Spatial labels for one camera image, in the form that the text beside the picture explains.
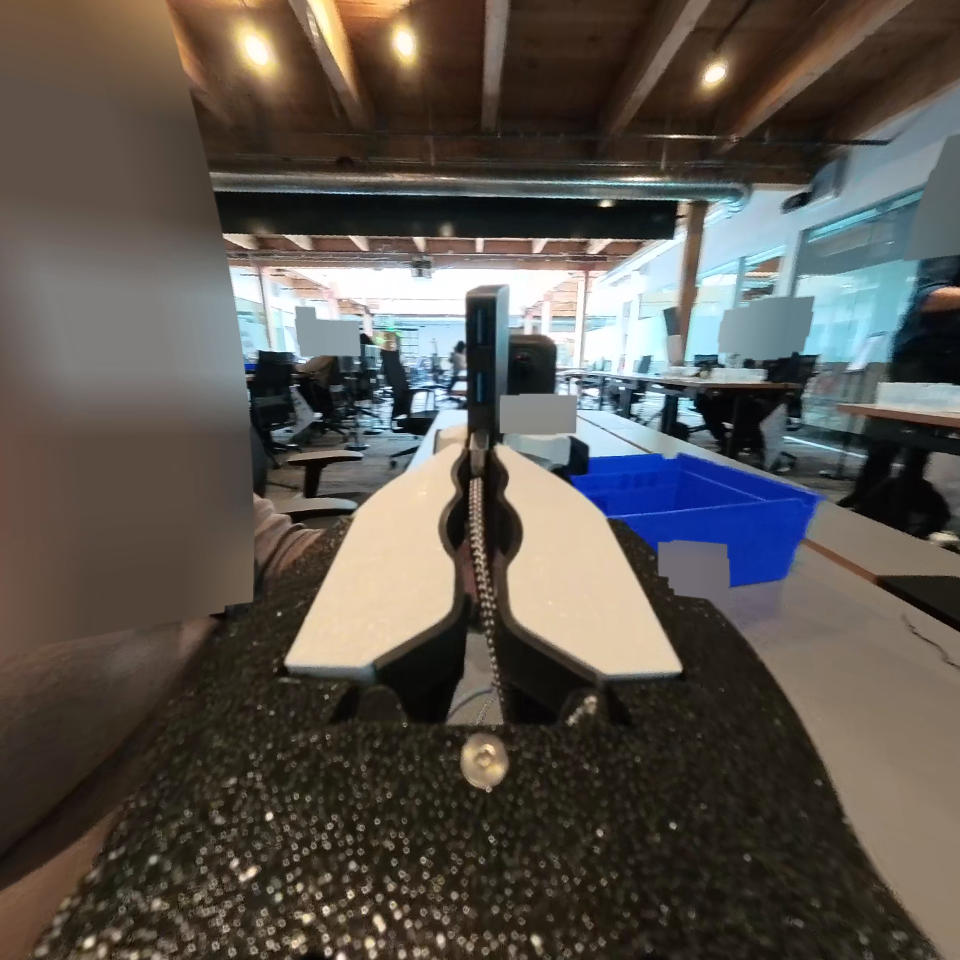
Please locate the black ceiling beam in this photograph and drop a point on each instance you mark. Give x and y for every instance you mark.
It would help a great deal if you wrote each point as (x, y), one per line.
(450, 217)

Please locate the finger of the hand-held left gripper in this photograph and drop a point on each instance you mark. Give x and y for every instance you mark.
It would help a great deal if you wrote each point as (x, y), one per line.
(544, 450)

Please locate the grey office desk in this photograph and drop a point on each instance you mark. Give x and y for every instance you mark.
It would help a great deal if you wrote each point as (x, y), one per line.
(622, 431)

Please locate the black usb hub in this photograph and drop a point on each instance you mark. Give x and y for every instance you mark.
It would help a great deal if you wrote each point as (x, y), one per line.
(496, 360)

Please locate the round ceiling light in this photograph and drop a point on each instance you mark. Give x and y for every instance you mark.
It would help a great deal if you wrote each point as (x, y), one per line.
(256, 47)
(714, 73)
(403, 43)

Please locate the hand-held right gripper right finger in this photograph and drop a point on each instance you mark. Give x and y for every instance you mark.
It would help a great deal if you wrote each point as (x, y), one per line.
(600, 600)

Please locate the wooden top office desk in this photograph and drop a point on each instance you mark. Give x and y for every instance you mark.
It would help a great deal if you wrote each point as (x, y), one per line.
(900, 411)
(712, 384)

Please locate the blue plastic bin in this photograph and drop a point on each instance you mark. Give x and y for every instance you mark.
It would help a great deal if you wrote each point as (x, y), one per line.
(765, 517)

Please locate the person's left forearm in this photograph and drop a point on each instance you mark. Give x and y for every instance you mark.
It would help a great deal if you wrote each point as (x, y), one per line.
(285, 547)

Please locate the wooden support post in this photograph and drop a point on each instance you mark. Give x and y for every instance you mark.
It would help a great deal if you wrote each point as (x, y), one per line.
(691, 285)

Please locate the black office chair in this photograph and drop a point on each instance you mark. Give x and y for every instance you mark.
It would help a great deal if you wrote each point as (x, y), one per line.
(322, 457)
(270, 390)
(401, 382)

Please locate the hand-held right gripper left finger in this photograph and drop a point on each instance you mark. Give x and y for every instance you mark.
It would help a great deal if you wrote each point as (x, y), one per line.
(360, 600)

